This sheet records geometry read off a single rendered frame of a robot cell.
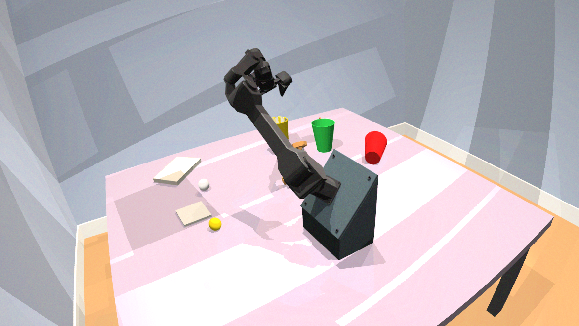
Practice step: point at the yellow cup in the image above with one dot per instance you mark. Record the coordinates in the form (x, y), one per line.
(282, 123)

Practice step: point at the white ball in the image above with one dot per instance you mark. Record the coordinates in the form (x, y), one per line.
(203, 184)

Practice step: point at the red cone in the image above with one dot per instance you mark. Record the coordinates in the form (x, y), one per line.
(375, 144)

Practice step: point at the yellow ball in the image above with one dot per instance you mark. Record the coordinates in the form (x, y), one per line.
(215, 224)

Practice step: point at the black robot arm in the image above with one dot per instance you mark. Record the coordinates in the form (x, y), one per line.
(300, 172)

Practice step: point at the white flat square panel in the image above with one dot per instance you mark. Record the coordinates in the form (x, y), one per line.
(193, 213)

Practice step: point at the green cup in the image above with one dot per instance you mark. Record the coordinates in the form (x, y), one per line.
(323, 132)

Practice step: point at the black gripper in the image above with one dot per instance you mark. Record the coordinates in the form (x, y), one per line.
(282, 79)

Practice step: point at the beige flat block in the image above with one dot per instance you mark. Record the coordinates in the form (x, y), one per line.
(178, 169)

